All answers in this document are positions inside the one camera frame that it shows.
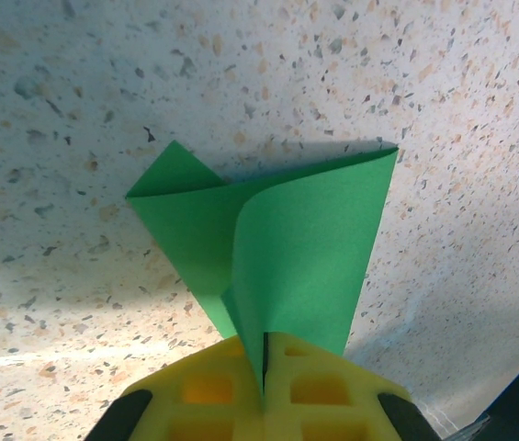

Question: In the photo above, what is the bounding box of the green square paper sheet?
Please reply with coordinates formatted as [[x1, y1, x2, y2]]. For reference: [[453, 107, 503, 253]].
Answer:
[[125, 140, 400, 399]]

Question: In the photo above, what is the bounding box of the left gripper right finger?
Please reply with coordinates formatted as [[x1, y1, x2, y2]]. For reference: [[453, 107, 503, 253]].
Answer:
[[263, 331, 442, 441]]

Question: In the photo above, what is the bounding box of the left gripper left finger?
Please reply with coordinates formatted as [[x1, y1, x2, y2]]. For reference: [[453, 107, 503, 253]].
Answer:
[[85, 334, 265, 441]]

